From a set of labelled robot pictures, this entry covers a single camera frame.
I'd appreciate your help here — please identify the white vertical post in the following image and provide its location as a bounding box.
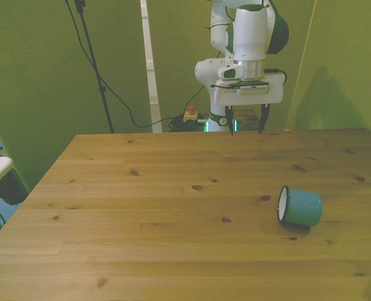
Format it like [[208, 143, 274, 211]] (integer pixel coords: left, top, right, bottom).
[[140, 0, 163, 133]]

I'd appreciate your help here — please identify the thin beige cord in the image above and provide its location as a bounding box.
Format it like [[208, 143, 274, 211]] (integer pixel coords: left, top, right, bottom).
[[290, 0, 317, 130]]

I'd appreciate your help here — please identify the black tripod stand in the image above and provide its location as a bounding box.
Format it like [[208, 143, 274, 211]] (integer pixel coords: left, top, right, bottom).
[[73, 0, 115, 134]]

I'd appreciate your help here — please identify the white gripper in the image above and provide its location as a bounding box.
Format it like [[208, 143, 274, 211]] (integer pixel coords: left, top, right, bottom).
[[211, 73, 284, 137]]

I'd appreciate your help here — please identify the yellow emergency stop button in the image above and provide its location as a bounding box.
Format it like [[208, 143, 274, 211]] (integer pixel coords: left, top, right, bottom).
[[182, 105, 202, 124]]

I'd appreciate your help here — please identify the thin black cable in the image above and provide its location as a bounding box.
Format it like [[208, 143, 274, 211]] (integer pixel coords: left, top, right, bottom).
[[63, 0, 207, 129]]

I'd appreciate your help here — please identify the black cable bundle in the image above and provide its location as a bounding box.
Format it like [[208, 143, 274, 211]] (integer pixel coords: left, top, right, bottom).
[[168, 114, 210, 133]]

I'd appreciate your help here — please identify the teal enamel mug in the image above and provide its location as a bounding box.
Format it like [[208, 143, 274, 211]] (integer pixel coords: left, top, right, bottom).
[[276, 184, 323, 227]]

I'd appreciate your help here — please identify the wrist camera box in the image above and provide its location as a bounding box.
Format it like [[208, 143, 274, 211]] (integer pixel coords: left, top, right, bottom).
[[234, 80, 271, 95]]

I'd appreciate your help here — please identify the black camera cable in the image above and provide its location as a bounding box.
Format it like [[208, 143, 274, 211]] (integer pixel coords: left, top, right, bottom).
[[263, 68, 288, 85]]

